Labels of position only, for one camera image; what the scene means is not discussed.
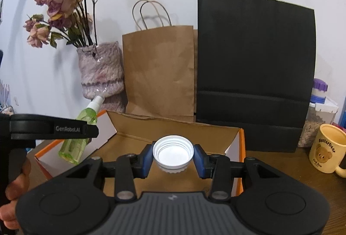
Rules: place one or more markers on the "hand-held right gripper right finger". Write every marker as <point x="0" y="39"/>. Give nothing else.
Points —
<point x="199" y="163"/>

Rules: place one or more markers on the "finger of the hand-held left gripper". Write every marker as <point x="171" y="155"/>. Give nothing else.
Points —
<point x="92" y="132"/>

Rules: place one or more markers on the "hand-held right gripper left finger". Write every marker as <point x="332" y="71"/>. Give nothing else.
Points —
<point x="146" y="163"/>

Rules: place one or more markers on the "green spray bottle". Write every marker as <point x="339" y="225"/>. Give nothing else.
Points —
<point x="72" y="149"/>

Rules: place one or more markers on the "white plastic bottle cap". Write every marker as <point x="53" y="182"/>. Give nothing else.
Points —
<point x="173" y="155"/>

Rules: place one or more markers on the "orange cardboard box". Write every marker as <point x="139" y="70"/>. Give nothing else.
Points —
<point x="135" y="127"/>

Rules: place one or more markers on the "person's left hand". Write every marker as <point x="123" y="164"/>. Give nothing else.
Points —
<point x="17" y="187"/>

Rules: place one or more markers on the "purple marbled vase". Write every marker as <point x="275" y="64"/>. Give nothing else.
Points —
<point x="101" y="72"/>

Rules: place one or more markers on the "brown paper bag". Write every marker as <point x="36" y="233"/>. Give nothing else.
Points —
<point x="159" y="70"/>

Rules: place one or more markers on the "black paper bag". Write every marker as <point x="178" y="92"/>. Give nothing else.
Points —
<point x="254" y="67"/>

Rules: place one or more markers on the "dried rose bouquet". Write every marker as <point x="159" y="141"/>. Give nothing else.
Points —
<point x="62" y="5"/>

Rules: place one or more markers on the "yellow bear mug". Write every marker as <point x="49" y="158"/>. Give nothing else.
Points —
<point x="325" y="151"/>

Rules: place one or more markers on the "jar with purple lid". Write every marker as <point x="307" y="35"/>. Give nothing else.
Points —
<point x="319" y="90"/>

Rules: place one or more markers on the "white wall socket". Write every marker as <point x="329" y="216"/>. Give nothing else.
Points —
<point x="16" y="101"/>

